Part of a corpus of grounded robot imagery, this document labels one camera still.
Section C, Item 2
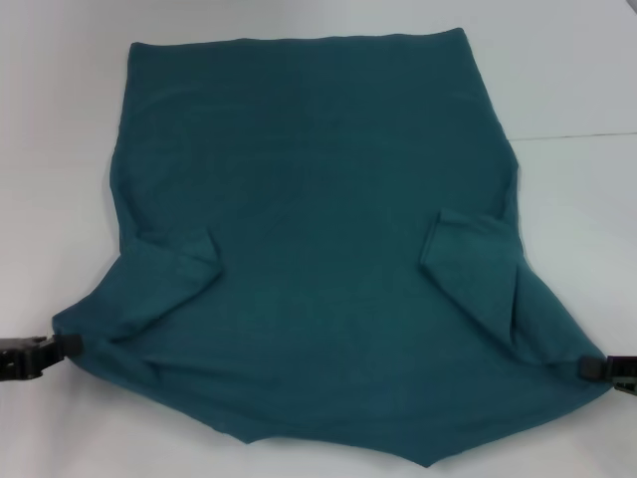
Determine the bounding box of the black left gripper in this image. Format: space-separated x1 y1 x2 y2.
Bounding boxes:
0 334 84 384

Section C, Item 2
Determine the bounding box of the teal blue shirt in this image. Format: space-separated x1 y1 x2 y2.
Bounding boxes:
51 25 637 470

